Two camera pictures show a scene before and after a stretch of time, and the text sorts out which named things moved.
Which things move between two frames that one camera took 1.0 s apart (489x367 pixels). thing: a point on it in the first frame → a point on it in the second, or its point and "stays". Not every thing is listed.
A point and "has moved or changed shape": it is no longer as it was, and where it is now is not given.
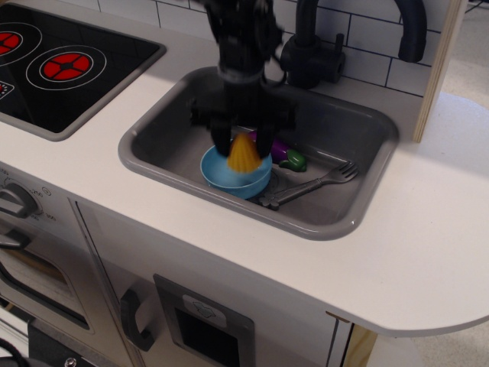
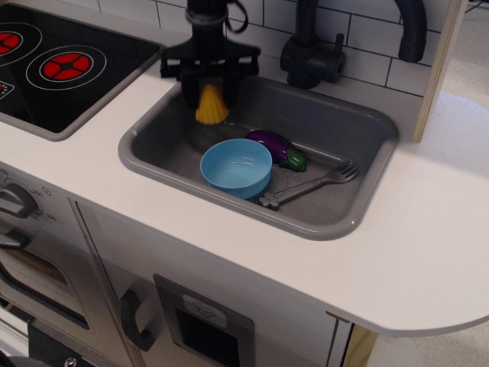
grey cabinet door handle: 141,339 stays
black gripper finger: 221,133 → 190,90
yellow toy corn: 244,156 has moved or changed shape
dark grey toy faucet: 308,61 stays
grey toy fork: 274,199 stays
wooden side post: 454,24 stays
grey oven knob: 17,201 stays
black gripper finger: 266,134 → 231,86
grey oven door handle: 24,241 stays
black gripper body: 244,104 → 208,48
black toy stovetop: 57,73 stays
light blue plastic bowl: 217,173 stays
